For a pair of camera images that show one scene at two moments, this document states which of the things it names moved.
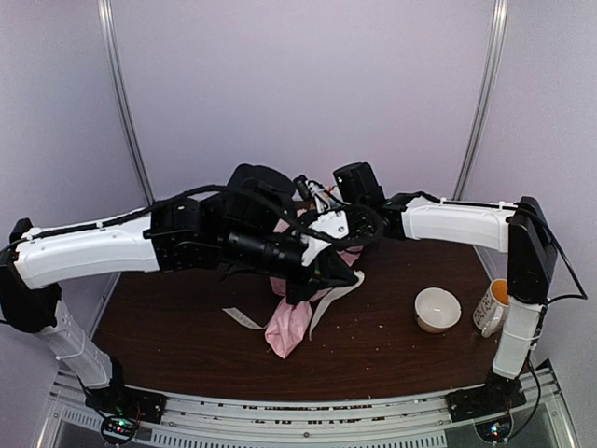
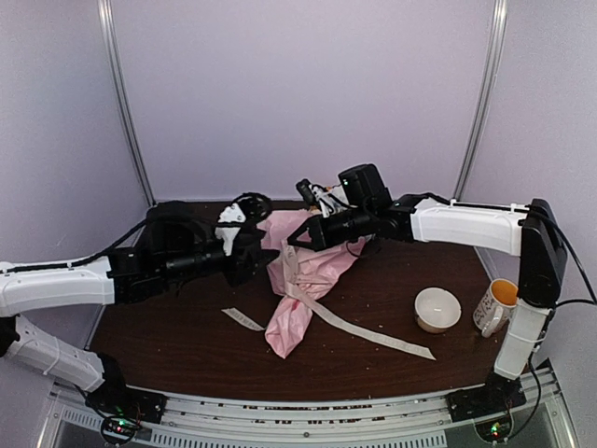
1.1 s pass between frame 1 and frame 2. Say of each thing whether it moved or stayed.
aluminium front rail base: stayed
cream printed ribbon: moved
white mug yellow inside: stayed
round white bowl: stayed
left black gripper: moved
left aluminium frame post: stayed
